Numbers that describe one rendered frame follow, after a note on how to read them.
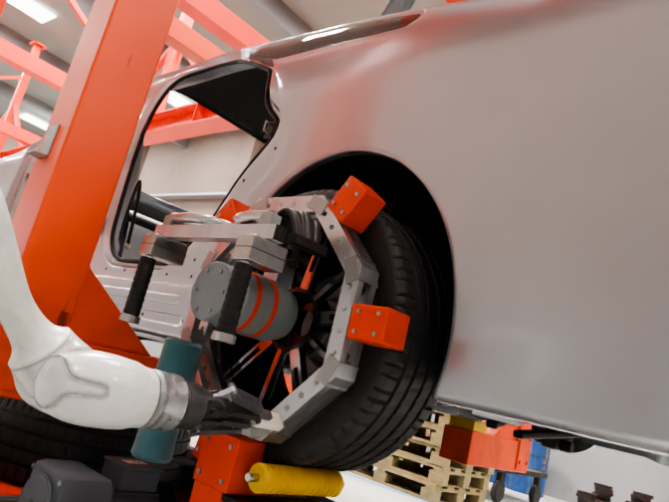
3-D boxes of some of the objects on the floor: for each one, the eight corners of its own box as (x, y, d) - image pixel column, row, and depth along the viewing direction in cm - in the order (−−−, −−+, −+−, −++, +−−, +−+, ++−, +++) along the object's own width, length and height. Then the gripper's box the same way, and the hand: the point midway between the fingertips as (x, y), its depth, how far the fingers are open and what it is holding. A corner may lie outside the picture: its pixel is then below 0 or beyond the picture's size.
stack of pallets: (491, 509, 556) (508, 409, 576) (437, 505, 498) (458, 395, 518) (385, 471, 648) (403, 386, 668) (330, 464, 590) (350, 372, 609)
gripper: (153, 446, 96) (263, 459, 112) (204, 399, 91) (310, 419, 108) (146, 406, 100) (252, 424, 117) (194, 360, 96) (297, 385, 113)
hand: (266, 419), depth 110 cm, fingers closed
